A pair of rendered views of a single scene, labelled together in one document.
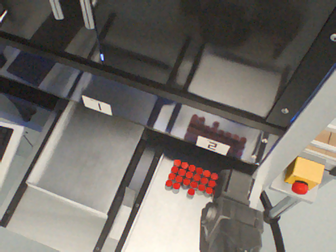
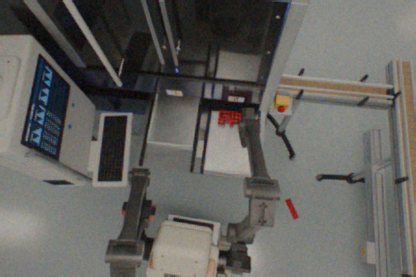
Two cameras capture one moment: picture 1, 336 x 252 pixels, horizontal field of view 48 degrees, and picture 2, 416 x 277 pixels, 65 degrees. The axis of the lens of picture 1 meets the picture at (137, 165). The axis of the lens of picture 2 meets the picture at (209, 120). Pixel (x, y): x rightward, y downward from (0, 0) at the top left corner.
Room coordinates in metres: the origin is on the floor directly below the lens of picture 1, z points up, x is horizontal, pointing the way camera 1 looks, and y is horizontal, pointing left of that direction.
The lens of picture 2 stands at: (-0.27, 0.14, 2.65)
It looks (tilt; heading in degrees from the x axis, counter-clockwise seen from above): 69 degrees down; 344
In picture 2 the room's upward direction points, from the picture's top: 4 degrees counter-clockwise
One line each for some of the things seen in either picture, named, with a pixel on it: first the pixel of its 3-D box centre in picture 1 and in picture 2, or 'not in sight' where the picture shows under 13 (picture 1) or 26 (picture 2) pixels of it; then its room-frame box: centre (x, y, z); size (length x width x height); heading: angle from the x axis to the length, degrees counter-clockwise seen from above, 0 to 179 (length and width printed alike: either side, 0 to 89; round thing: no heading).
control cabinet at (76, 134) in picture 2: not in sight; (44, 122); (0.53, 0.74, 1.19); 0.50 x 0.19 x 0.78; 160
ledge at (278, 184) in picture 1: (296, 174); (280, 103); (0.32, -0.47, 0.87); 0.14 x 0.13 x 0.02; 153
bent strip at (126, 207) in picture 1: (122, 213); (200, 143); (0.25, 0.05, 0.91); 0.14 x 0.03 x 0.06; 153
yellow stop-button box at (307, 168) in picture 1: (304, 171); (281, 100); (0.29, -0.44, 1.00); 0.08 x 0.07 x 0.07; 153
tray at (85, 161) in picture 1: (90, 149); (175, 115); (0.46, 0.14, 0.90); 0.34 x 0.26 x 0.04; 153
